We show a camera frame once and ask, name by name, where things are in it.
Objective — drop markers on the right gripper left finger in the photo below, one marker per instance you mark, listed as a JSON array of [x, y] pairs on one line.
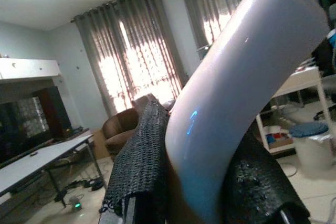
[[141, 155]]

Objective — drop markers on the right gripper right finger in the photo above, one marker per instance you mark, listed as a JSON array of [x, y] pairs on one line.
[[257, 184]]

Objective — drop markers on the broom with white grip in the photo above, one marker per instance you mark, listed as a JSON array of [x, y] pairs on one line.
[[236, 77]]

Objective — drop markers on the brown sofa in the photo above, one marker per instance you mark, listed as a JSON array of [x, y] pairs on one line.
[[118, 129]]

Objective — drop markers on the brown cardboard box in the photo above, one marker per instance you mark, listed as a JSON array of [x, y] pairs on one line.
[[101, 142]]

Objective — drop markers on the white bucket with blue lid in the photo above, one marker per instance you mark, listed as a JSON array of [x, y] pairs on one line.
[[312, 150]]

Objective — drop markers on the small device with green light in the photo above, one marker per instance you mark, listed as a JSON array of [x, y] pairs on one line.
[[76, 203]]

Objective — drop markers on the black tv cabinet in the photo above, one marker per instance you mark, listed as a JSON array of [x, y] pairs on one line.
[[52, 113]]

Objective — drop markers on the white table with black legs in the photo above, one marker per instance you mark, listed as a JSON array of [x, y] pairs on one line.
[[39, 161]]

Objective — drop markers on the white shelf table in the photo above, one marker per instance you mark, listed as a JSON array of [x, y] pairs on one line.
[[296, 82]]

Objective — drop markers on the wide grey curtain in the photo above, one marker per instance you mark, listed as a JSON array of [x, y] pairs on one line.
[[105, 51]]

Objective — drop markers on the black office chair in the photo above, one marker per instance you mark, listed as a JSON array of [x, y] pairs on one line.
[[324, 56]]

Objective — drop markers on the narrow grey curtain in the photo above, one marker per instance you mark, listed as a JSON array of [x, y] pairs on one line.
[[210, 11]]

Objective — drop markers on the white wall shelf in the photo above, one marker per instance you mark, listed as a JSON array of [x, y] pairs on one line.
[[26, 68]]

